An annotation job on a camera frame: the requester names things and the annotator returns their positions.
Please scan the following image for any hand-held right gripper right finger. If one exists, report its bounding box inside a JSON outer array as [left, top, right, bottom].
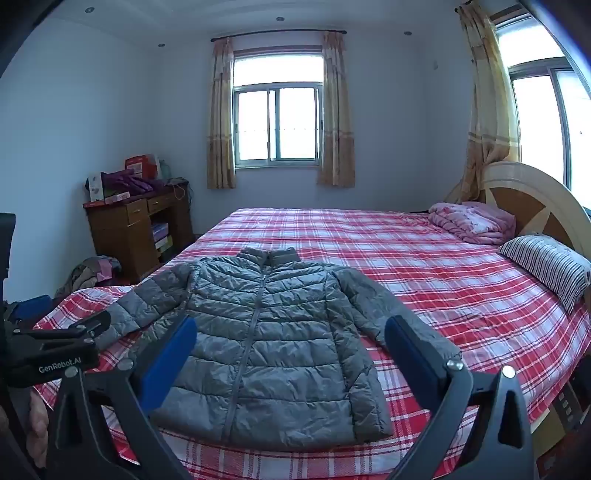
[[385, 315, 539, 480]]

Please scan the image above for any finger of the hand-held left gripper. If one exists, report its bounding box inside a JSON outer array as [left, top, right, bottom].
[[6, 294, 54, 325], [17, 311, 112, 346]]

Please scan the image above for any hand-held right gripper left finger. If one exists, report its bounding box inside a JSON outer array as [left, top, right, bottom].
[[45, 315, 199, 480]]

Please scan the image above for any grey quilted jacket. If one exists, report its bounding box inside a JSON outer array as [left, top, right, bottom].
[[95, 247, 462, 452]]

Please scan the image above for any pile of clothes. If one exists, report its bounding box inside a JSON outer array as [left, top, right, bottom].
[[55, 256, 123, 298]]

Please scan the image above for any person's left hand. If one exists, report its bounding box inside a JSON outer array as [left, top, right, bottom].
[[25, 390, 51, 468]]

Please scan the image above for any black object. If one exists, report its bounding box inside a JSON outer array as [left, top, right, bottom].
[[0, 213, 17, 301]]

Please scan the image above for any bed with red plaid sheet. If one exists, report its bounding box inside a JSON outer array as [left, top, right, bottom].
[[30, 208, 591, 480]]

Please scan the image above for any wooden desk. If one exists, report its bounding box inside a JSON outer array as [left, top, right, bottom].
[[83, 181, 195, 283]]

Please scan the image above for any stack of boxes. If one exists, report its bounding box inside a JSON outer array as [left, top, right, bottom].
[[151, 222, 174, 253]]

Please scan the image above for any pink folded blanket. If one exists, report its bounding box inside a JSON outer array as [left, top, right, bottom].
[[428, 200, 517, 245]]

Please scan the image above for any purple garment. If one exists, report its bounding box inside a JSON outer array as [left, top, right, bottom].
[[100, 169, 168, 197]]

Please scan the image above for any striped pillow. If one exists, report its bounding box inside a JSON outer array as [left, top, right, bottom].
[[498, 233, 591, 315]]

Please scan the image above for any red box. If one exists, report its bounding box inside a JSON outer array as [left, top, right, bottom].
[[124, 154, 158, 180]]

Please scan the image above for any wooden headboard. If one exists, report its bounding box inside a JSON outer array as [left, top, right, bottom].
[[480, 161, 591, 259]]

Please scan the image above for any narrow beige curtain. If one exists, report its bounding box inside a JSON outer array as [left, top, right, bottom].
[[206, 38, 238, 190]]

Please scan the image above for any wide beige curtain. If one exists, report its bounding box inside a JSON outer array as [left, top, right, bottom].
[[316, 31, 358, 188]]

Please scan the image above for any long beige curtain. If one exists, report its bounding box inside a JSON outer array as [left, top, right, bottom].
[[455, 1, 523, 205]]

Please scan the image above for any small window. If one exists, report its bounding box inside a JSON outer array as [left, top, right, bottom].
[[232, 45, 325, 169]]

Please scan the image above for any large window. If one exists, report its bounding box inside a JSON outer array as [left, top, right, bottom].
[[489, 9, 591, 210]]

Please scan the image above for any curtain rod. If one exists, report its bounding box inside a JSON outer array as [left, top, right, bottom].
[[210, 30, 347, 44]]

